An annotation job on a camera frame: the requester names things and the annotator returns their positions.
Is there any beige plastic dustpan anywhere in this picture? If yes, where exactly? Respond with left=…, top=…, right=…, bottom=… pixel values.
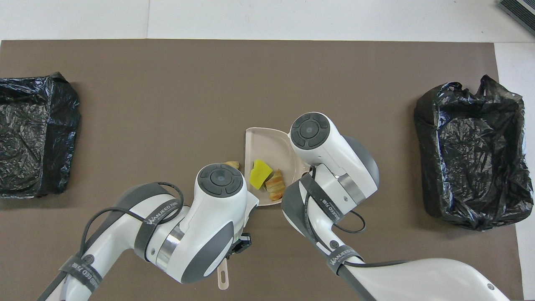
left=245, top=127, right=312, bottom=207

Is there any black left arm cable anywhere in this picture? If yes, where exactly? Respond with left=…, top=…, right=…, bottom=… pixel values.
left=79, top=182, right=184, bottom=268

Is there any black bag lined bin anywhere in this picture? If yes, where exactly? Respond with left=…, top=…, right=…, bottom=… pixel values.
left=414, top=74, right=535, bottom=231
left=0, top=72, right=82, bottom=199

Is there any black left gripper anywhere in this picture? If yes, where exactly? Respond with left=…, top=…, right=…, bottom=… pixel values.
left=229, top=233, right=254, bottom=256

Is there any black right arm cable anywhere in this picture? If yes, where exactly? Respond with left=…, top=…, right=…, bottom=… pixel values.
left=303, top=165, right=412, bottom=268

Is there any yellow sponge piece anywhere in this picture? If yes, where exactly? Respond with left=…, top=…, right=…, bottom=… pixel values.
left=250, top=159, right=273, bottom=190

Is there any grey ribbed device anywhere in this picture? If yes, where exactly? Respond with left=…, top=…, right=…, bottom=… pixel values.
left=497, top=0, right=535, bottom=36

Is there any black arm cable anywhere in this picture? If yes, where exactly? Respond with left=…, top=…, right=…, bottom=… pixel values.
left=79, top=182, right=184, bottom=268
left=303, top=165, right=412, bottom=268

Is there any brown table mat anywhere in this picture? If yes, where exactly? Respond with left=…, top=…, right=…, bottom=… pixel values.
left=0, top=39, right=525, bottom=301

